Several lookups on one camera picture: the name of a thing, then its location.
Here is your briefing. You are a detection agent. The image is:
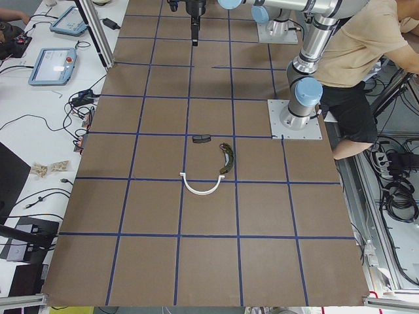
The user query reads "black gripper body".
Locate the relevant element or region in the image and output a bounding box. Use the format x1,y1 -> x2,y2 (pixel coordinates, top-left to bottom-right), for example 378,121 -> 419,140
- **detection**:
167,0 -> 206,16

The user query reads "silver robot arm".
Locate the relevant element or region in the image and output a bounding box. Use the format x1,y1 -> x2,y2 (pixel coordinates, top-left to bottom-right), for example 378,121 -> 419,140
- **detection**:
280,1 -> 367,130
183,1 -> 304,46

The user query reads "black power adapter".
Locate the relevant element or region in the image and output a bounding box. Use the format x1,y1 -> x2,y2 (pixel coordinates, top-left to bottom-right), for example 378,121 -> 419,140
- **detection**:
102,18 -> 120,30

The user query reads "black brake pad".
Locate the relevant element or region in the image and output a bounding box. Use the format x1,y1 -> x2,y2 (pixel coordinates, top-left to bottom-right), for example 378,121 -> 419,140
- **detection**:
192,134 -> 211,144

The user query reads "far blue teach pendant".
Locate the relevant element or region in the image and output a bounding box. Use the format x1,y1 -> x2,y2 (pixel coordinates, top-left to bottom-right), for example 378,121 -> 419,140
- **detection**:
49,6 -> 87,37

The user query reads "blue teach pendant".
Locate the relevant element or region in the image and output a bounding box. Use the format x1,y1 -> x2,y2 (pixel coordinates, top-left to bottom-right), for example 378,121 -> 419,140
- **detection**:
49,6 -> 87,37
28,48 -> 77,86

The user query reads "olive green brake shoe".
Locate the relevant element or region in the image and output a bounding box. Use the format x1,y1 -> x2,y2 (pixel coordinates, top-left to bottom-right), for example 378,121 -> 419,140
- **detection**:
219,143 -> 234,175

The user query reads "near blue teach pendant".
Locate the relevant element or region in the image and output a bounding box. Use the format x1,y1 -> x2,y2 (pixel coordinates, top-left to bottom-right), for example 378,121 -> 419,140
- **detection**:
28,48 -> 77,86

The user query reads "person in beige shirt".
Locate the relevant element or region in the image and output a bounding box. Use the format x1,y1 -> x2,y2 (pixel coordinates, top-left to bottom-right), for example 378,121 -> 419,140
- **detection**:
314,0 -> 418,160

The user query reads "bag of wooden pieces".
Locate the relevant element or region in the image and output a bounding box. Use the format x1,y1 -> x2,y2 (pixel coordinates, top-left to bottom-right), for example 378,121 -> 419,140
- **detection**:
29,160 -> 71,178

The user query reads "black monitor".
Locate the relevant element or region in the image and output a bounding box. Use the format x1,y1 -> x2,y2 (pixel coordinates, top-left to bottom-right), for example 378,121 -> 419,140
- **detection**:
0,143 -> 30,224

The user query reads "aluminium frame post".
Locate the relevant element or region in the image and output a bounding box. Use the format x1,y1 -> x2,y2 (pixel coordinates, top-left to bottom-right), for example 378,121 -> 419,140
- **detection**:
75,0 -> 115,69

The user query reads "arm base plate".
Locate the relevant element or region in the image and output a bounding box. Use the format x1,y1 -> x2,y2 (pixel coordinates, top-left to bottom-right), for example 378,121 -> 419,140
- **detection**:
267,99 -> 323,141
257,20 -> 299,44

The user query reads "white curved plastic bracket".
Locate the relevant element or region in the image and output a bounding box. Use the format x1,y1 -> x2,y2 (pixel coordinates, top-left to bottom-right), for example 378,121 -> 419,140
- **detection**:
179,172 -> 225,196

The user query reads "black cable bundle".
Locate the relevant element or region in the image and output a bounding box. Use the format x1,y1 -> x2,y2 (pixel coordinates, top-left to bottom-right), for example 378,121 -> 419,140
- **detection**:
376,137 -> 419,226

